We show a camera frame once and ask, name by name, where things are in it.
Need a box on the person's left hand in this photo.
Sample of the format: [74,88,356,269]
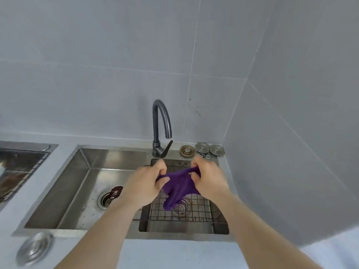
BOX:
[121,159,171,211]

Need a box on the person's right hand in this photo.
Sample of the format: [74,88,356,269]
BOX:
[187,155,234,200]

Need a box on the purple cloth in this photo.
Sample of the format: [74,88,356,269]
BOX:
[156,166,202,212]

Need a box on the person's left forearm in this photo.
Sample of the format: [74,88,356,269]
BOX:
[55,194,144,269]

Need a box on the person's right forearm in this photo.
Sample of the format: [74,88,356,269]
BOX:
[206,192,323,269]

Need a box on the small basin drain strainer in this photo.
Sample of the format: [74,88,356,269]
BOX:
[172,199,190,218]

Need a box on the dark red sink stopper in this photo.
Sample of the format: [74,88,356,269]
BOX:
[110,186,124,200]

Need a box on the dark grey curved faucet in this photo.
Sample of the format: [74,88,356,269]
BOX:
[152,100,173,158]

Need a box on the large basin drain strainer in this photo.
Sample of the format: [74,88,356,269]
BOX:
[97,189,118,211]

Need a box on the stainless steel double sink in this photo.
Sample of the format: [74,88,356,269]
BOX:
[11,145,239,243]

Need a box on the built-in gas stove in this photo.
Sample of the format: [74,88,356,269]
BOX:
[0,141,59,211]

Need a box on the large round steel lid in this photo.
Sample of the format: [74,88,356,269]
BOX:
[16,231,54,267]

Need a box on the black wire sink rack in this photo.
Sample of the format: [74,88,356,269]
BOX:
[148,158,214,222]

